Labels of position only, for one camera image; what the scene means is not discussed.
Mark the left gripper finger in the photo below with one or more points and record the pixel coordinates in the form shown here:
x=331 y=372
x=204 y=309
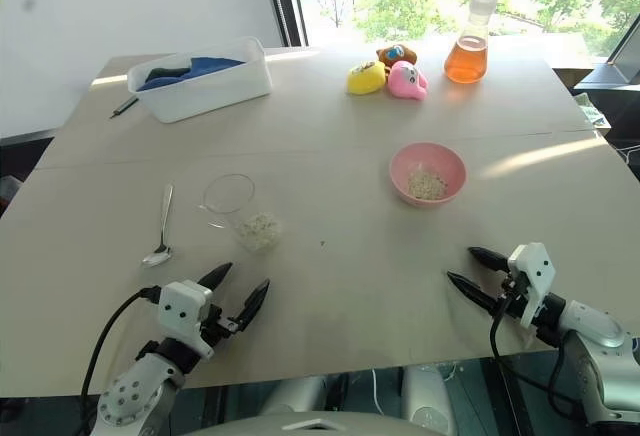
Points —
x=216 y=277
x=253 y=306

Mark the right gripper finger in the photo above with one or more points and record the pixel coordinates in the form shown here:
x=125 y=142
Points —
x=472 y=290
x=491 y=257

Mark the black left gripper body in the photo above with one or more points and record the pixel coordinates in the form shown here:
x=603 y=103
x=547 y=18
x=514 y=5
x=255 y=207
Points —
x=219 y=328

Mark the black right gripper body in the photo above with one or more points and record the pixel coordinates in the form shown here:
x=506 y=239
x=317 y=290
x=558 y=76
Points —
x=515 y=303

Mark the metal spoon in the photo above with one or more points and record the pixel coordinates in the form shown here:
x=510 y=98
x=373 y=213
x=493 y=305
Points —
x=161 y=246

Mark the clear glass beaker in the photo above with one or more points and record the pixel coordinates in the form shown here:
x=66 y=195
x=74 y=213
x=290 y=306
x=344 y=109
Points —
x=227 y=196

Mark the pink bowl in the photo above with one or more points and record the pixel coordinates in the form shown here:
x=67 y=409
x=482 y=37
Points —
x=447 y=166

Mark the silver robot torso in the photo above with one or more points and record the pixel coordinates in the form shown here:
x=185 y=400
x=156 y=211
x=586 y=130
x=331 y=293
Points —
x=320 y=423

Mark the green printed packet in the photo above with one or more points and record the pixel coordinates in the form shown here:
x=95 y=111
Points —
x=592 y=113

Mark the white plastic bin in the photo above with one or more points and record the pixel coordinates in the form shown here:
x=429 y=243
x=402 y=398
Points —
x=215 y=91

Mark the dark pen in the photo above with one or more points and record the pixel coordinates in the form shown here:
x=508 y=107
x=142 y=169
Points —
x=124 y=108

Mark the pink plush toy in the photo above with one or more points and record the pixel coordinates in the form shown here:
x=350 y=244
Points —
x=407 y=81

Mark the orange liquid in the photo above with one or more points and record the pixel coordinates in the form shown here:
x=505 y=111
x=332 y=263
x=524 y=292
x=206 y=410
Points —
x=466 y=63

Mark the glass conical flask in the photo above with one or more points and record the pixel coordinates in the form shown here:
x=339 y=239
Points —
x=467 y=56

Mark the dark cloth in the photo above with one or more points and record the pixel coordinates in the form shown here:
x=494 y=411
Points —
x=167 y=73

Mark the blue cloth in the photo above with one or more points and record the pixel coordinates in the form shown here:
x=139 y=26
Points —
x=210 y=67

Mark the yellow plush toy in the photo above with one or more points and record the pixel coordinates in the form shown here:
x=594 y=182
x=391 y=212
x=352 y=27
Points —
x=364 y=81

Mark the black laptop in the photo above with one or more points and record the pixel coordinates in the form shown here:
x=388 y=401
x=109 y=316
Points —
x=612 y=73

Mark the brown plush toy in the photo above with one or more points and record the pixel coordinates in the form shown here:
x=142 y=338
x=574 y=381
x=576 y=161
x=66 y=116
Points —
x=397 y=53

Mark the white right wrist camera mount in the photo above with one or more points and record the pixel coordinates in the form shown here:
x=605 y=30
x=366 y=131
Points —
x=536 y=276

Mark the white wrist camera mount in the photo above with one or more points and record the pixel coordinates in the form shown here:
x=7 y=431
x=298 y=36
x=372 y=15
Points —
x=536 y=276
x=181 y=306

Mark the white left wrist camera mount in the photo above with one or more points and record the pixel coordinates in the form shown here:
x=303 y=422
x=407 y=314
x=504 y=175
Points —
x=181 y=306

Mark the black window frame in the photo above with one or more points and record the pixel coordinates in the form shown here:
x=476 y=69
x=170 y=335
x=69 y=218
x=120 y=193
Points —
x=286 y=1

